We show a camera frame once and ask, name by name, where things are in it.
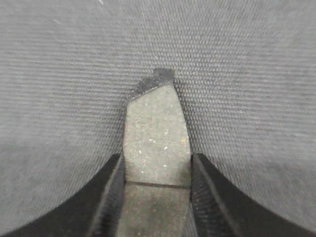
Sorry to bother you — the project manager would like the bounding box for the grey brake pad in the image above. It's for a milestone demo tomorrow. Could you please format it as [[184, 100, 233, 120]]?
[[117, 69, 191, 237]]

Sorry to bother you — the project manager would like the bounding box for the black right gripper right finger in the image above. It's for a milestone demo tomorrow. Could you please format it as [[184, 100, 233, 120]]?
[[190, 153, 316, 237]]

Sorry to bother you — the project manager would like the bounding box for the dark grey conveyor belt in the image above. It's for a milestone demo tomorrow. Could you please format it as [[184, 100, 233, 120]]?
[[0, 0, 316, 233]]

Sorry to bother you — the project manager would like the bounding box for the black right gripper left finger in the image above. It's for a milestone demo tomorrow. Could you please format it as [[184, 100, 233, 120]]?
[[6, 154, 125, 237]]

